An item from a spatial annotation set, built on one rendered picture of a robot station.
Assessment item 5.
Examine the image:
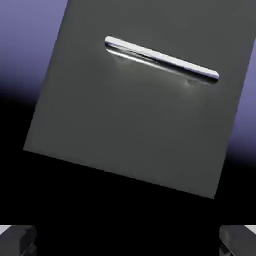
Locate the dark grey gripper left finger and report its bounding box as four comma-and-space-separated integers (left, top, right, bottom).
0, 224, 38, 256

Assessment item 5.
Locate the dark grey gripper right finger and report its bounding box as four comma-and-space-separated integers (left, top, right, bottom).
218, 224, 256, 256

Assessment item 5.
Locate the dark grey drawer front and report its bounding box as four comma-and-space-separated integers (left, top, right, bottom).
23, 0, 256, 200

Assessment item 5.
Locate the silver metal drawer handle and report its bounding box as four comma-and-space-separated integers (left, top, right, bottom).
104, 35, 220, 84

